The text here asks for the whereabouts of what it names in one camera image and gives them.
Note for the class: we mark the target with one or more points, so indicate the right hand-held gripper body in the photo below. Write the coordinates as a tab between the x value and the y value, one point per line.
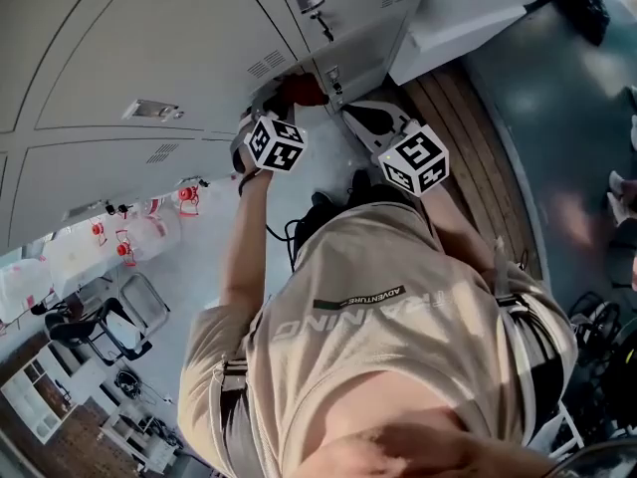
417	160

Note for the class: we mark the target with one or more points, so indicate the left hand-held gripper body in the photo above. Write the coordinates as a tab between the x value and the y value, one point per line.
276	145

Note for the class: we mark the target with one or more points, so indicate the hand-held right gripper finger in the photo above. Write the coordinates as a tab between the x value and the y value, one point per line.
359	131
374	109

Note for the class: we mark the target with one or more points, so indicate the red cloth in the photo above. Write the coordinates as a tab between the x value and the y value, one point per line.
302	90

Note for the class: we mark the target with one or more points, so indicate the grey metal locker doors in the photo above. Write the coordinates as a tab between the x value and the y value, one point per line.
149	43

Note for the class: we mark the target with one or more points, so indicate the person's left forearm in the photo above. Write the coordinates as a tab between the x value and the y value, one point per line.
244	247

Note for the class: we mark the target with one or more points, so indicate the person's right forearm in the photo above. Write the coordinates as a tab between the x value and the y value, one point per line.
458	227

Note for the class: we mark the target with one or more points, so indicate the black wristband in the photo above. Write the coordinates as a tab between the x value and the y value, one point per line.
246	182

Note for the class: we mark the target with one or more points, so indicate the wooden platform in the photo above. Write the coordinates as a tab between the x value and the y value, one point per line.
478	167

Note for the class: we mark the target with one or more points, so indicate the black shoe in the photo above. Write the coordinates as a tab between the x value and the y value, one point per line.
321	199

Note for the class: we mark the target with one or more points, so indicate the clear water jug red cap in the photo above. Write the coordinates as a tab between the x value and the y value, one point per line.
158	219
84	252
191	198
137	247

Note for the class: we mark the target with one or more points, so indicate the beige printed t-shirt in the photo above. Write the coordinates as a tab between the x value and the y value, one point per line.
378	346

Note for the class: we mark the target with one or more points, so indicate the grey folding chair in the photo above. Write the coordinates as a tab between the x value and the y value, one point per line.
144	303

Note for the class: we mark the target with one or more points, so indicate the black bag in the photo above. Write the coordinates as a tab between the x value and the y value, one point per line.
593	10

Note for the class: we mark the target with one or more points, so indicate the black office chair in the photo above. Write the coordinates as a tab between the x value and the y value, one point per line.
94	326

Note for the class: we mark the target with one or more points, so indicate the white plastic bag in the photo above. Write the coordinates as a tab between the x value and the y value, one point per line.
22	289

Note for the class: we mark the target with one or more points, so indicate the small white table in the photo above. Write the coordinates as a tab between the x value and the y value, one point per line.
144	441

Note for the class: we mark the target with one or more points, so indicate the white shelf unit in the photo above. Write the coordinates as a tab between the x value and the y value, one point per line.
32	396

